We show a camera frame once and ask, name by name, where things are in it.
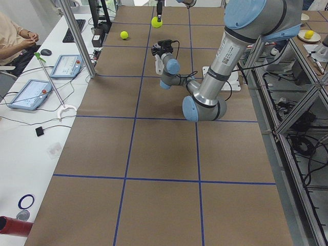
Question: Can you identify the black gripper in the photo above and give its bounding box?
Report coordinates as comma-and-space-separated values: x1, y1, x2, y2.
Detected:
156, 0, 163, 22
151, 44, 171, 57

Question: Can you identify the yellow Wilson tennis ball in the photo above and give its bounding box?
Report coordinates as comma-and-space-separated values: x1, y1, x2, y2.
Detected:
151, 16, 163, 28

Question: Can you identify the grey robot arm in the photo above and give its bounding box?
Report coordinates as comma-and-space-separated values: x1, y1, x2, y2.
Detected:
151, 0, 303, 122
156, 0, 196, 22

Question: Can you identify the yellow far tennis ball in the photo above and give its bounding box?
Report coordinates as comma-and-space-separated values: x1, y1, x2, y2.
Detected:
120, 31, 129, 40

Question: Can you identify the black box with label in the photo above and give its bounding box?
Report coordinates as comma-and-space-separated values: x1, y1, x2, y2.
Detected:
92, 28, 106, 48

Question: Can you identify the black monitor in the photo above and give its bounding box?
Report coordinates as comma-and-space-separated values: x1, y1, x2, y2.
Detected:
88, 0, 112, 33

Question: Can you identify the black computer keyboard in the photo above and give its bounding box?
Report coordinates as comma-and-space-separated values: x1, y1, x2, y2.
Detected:
62, 19, 87, 44

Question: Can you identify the far blue teach pendant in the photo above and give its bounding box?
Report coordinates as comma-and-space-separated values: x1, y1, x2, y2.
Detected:
50, 54, 84, 79

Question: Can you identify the blue teach pendant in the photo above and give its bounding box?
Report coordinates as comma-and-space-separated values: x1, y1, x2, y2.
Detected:
8, 79, 53, 111
50, 54, 84, 79

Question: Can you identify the grey computer mouse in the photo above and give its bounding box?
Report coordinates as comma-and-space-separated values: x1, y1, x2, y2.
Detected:
40, 49, 52, 56

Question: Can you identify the metal reacher grabber stick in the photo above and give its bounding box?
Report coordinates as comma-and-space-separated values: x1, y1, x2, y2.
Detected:
33, 52, 77, 121

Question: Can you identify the near blue teach pendant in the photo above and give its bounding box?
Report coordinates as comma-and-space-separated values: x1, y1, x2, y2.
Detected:
8, 79, 53, 111

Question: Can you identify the seated person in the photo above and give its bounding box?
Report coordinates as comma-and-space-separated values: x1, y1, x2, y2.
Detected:
1, 13, 40, 77

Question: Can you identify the small black square pad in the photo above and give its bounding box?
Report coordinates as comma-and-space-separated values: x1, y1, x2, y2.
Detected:
35, 127, 44, 137

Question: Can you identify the plate with lemon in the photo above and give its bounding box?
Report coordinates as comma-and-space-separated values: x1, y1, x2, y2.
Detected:
297, 30, 321, 43

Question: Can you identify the red cylinder bottle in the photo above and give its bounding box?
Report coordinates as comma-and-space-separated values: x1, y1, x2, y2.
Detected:
1, 216, 33, 237

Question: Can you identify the aluminium frame post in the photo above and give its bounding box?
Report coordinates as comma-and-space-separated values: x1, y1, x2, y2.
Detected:
59, 0, 96, 78

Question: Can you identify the blue ring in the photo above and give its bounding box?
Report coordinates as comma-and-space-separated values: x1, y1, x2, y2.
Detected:
17, 194, 35, 210

